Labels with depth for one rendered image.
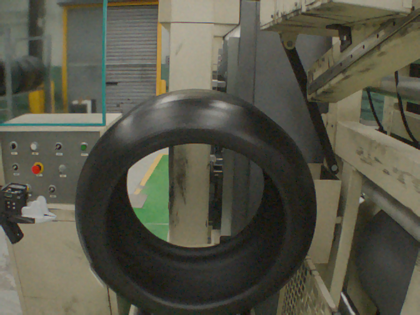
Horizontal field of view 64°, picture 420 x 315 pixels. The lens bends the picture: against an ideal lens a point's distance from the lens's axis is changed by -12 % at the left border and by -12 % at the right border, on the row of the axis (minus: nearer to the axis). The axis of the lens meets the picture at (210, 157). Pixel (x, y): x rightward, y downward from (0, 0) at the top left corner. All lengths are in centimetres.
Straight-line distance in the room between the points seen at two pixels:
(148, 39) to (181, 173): 905
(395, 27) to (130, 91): 980
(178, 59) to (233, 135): 43
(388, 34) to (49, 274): 173
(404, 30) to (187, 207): 87
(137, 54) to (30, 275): 869
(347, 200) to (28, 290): 157
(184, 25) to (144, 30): 910
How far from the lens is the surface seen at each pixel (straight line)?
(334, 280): 139
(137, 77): 1020
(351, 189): 124
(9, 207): 103
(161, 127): 75
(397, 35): 64
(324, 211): 122
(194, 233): 125
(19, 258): 195
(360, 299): 182
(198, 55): 112
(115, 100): 1044
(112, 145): 79
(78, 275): 187
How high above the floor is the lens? 155
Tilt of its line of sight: 15 degrees down
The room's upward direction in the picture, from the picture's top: 2 degrees clockwise
